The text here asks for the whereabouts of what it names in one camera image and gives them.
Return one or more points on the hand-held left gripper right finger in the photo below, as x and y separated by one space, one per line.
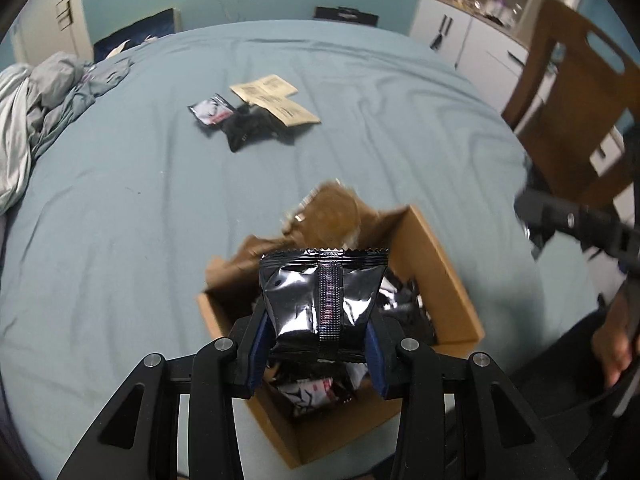
376 365

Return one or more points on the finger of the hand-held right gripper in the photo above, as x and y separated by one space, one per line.
570 217

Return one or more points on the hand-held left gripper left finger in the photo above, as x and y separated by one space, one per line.
255 360

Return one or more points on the pile of black snack packets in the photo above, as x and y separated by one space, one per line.
310 392

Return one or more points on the black foil snack packet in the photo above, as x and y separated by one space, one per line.
240 132
275 127
295 300

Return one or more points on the cardboard box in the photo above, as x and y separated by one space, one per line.
452 285

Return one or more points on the deer print snack packet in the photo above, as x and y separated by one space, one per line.
210 110

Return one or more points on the person's right hand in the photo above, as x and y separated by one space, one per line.
620 335

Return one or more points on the wooden chair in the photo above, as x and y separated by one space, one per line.
565 110

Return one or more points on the white cabinet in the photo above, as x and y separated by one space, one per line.
480 50

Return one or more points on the beige paper sachet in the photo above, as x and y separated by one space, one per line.
294 112
276 85
246 91

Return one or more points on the crumpled grey blanket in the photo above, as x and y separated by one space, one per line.
35 110

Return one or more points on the white door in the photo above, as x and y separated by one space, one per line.
50 10

